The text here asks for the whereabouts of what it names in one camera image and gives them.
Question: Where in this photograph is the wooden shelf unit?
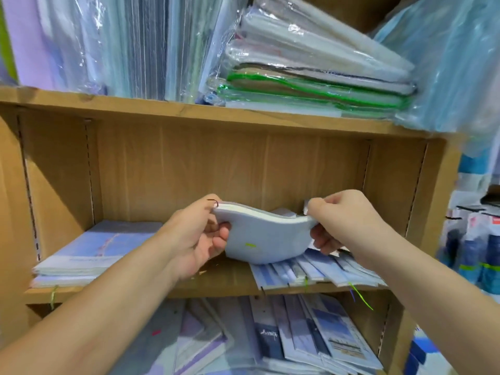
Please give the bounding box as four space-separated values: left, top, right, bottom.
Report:
0 85 464 375

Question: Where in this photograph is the row of patterned notebooks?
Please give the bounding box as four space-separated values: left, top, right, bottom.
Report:
109 293 384 375

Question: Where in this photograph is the stack of green edged packets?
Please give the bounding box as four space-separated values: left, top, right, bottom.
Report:
205 0 417 119

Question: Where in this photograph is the blue white small box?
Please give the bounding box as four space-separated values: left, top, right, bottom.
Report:
402 328 444 375

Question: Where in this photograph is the row of plastic wrapped folders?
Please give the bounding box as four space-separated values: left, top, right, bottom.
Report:
0 0 251 104

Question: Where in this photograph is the person's left hand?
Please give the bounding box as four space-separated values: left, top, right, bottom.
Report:
156 193 232 280

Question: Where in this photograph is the white soft cover notebook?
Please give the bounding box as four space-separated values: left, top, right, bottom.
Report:
212 201 319 266

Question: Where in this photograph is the person's right hand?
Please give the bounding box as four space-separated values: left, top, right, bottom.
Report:
305 190 392 255

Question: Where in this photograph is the light blue plastic bag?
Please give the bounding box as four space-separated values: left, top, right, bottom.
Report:
371 0 500 153

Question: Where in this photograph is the stack of large blue notebooks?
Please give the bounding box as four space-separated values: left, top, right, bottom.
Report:
31 221 165 289

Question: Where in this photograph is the pile of small notebooks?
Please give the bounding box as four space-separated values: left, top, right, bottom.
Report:
248 247 388 292

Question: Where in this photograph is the person's left forearm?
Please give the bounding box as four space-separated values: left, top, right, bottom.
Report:
0 246 184 375

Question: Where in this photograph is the person's right forearm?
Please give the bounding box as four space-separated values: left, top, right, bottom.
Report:
367 230 500 375

